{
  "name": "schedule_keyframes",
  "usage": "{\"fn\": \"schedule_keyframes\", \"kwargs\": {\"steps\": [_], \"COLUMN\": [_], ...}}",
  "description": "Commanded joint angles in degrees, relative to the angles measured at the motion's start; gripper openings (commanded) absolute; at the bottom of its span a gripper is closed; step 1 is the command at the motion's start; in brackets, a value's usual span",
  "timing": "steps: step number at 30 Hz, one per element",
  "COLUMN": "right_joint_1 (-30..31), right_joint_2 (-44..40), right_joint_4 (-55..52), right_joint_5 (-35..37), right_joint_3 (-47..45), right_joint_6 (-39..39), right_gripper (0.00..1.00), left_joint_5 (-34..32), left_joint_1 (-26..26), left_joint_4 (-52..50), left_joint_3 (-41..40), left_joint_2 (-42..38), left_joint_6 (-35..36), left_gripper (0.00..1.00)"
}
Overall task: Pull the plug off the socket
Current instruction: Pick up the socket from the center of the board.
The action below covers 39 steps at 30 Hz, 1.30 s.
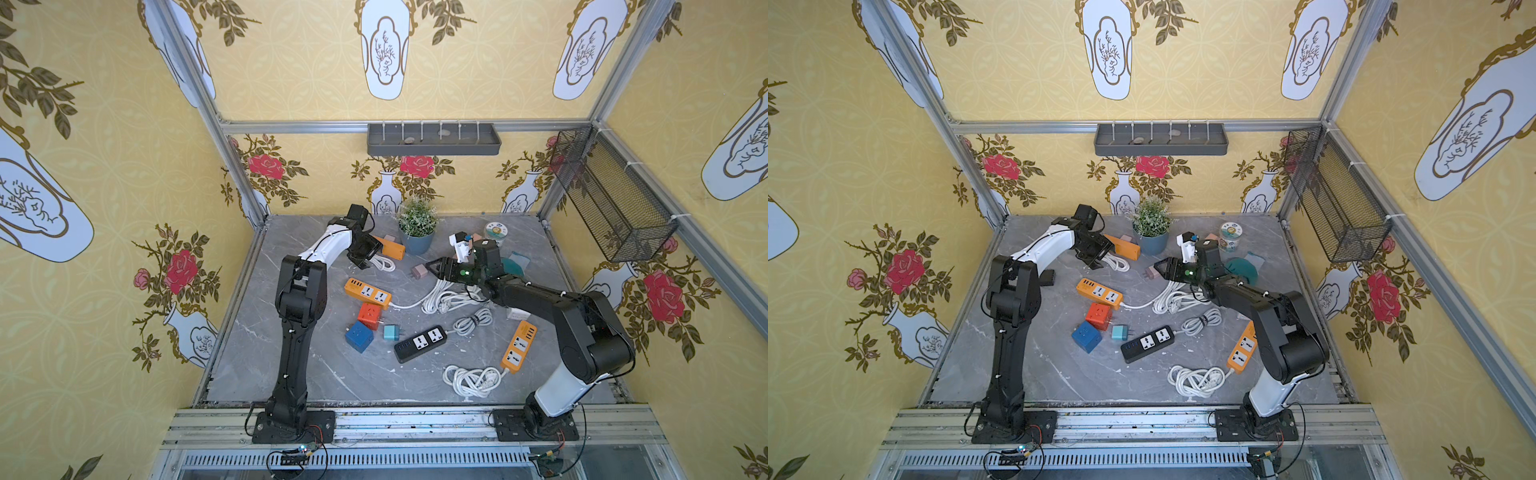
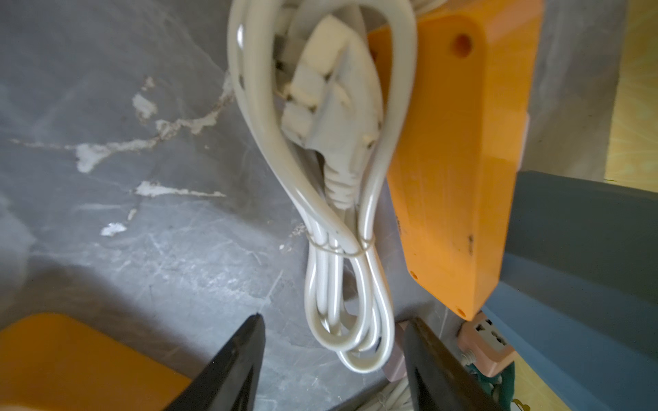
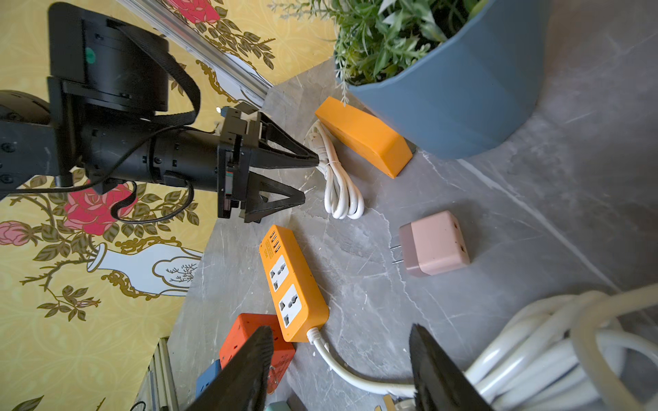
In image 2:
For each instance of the potted green plant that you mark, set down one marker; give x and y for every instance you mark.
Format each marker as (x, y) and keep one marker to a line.
(577, 296)

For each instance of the green work glove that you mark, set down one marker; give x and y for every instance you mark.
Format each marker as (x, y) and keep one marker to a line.
(500, 387)

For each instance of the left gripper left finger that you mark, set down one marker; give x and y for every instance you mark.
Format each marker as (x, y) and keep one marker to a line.
(230, 380)

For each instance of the orange power strip with adapters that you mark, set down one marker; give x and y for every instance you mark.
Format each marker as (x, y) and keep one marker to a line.
(51, 362)

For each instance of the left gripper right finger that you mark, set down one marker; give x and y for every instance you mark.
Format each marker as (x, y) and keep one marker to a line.
(436, 378)

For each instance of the pink power strip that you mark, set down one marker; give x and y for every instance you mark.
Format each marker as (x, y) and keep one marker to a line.
(484, 347)

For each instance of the pink USB charger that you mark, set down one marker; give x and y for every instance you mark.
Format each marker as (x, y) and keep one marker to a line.
(395, 368)

